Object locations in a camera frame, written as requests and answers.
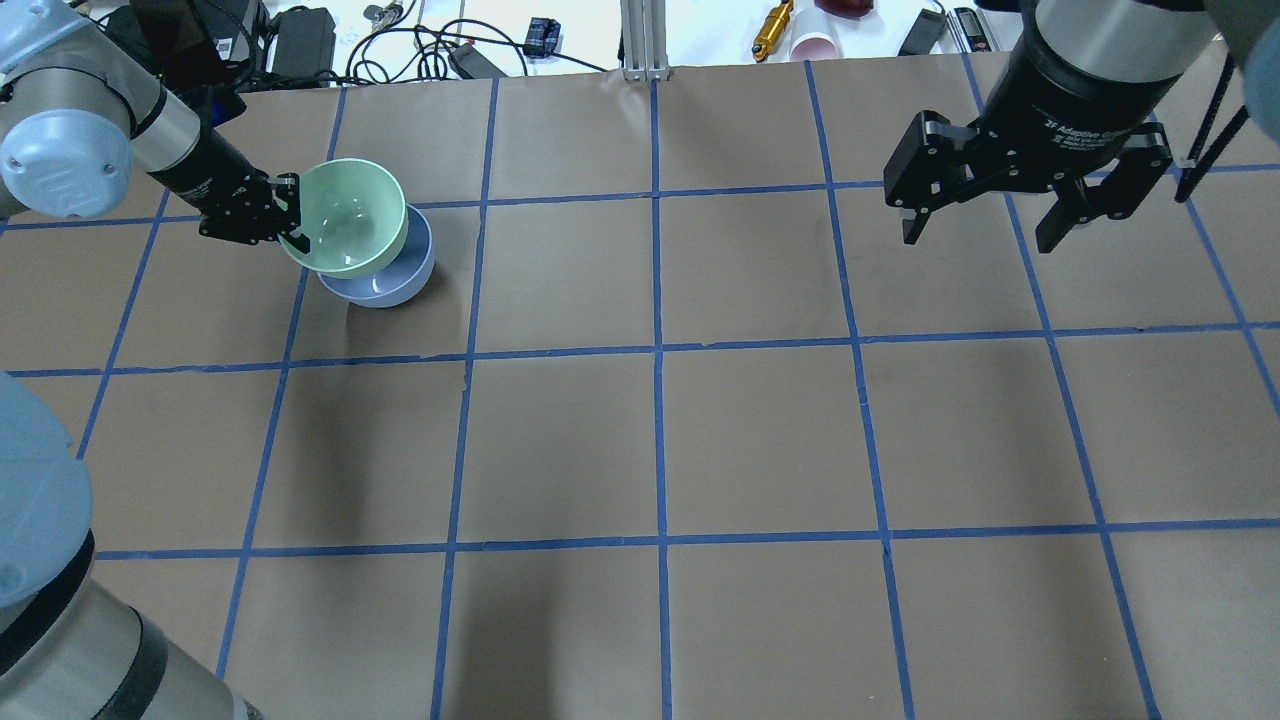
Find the pink cup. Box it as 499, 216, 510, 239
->
787, 5, 844, 61

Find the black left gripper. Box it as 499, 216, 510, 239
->
196, 169, 301, 247

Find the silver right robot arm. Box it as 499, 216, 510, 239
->
884, 1, 1277, 254

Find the black laptop charger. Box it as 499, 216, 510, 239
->
269, 6, 337, 88

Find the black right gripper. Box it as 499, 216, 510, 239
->
884, 90, 1172, 254

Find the green bowl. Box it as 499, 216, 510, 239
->
280, 158, 408, 279

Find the gold cylinder tool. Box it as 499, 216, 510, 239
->
750, 0, 795, 63

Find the blue bowl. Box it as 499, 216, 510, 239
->
317, 206, 436, 309

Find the red mango fruit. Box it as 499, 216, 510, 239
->
814, 0, 876, 20

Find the black power adapter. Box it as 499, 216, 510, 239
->
897, 9, 946, 56

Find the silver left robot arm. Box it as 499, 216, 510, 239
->
1, 1, 310, 251

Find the black bag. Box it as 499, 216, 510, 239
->
100, 1, 266, 127

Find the aluminium frame post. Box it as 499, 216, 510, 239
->
620, 0, 671, 82

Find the small blue black gadget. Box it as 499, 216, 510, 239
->
522, 17, 562, 60

